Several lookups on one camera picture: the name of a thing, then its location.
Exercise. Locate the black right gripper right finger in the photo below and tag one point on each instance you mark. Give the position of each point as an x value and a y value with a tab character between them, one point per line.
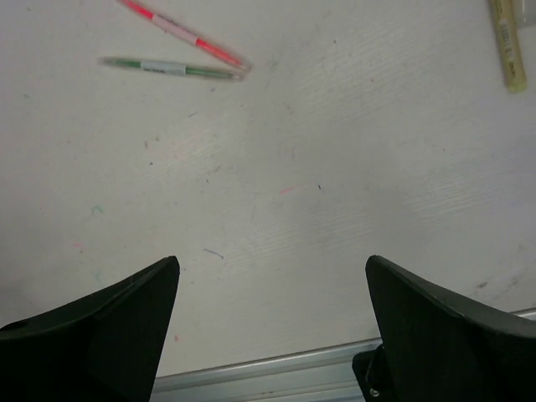
442	346

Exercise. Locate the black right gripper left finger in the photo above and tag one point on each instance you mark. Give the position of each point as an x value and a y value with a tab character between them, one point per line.
102	347

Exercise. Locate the green highlighter pen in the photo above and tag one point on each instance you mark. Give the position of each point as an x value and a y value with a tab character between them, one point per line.
171	68

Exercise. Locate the pink highlighter pen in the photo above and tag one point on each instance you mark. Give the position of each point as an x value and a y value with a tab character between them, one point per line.
187	35

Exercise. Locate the yellow highlighter pen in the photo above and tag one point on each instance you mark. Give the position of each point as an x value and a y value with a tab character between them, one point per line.
505	28

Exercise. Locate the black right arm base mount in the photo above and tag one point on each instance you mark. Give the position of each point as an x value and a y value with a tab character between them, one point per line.
372	372

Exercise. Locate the aluminium table edge rail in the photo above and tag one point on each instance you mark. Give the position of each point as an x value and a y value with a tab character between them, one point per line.
289	355

